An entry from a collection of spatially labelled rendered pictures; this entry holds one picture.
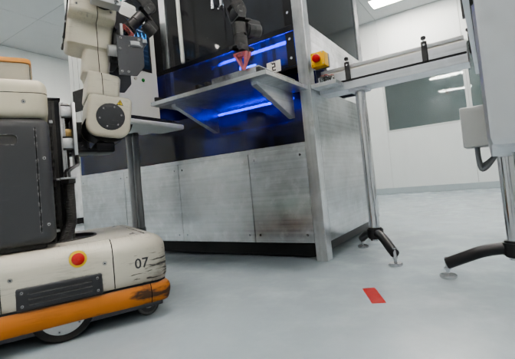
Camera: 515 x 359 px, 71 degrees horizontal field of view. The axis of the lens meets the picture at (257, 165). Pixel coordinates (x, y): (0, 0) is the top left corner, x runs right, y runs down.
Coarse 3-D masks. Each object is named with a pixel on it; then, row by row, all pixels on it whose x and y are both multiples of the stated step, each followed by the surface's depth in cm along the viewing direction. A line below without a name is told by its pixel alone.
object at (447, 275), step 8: (504, 240) 125; (472, 248) 131; (480, 248) 128; (488, 248) 127; (496, 248) 125; (504, 248) 124; (512, 248) 121; (448, 256) 135; (456, 256) 132; (464, 256) 130; (472, 256) 129; (480, 256) 128; (512, 256) 121; (448, 264) 133; (456, 264) 132; (448, 272) 135
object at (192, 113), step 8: (176, 104) 185; (184, 112) 191; (192, 112) 195; (200, 112) 200; (208, 112) 206; (216, 112) 212; (200, 120) 200; (208, 120) 206; (216, 120) 211; (208, 128) 207; (216, 128) 211
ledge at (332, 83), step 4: (332, 80) 174; (336, 80) 175; (312, 84) 180; (316, 84) 179; (320, 84) 178; (324, 84) 177; (328, 84) 176; (332, 84) 177; (336, 84) 178; (340, 84) 179; (312, 88) 181; (316, 88) 182; (320, 88) 182; (324, 88) 183; (328, 88) 184; (332, 88) 185
